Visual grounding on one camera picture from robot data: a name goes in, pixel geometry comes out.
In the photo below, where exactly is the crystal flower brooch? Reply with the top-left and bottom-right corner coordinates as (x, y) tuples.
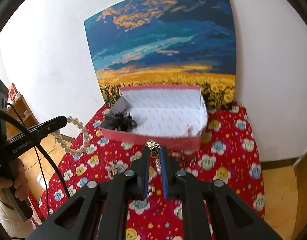
(106, 160), (125, 179)

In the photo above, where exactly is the gold pearl drop earring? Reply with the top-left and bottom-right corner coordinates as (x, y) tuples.
(146, 184), (156, 199)

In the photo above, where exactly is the white pearl necklace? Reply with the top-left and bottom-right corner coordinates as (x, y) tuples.
(53, 115), (91, 157)

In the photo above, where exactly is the gold pearl brooch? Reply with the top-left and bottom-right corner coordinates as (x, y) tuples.
(147, 141), (160, 158)

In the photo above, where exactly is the black feather hair fascinator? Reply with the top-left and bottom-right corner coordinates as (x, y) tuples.
(99, 96), (138, 132)

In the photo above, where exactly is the left hand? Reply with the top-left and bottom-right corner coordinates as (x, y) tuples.
(0, 159), (29, 206)

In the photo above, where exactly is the wooden shelf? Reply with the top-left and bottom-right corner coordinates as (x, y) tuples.
(7, 83), (39, 128)

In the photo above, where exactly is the red smiley flower tablecloth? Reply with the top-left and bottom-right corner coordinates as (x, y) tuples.
(38, 101), (266, 240)

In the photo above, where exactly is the pink cardboard box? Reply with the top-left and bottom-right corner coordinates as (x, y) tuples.
(100, 85), (208, 151)

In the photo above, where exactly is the sunflower field painting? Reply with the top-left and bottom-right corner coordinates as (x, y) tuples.
(84, 0), (236, 109)

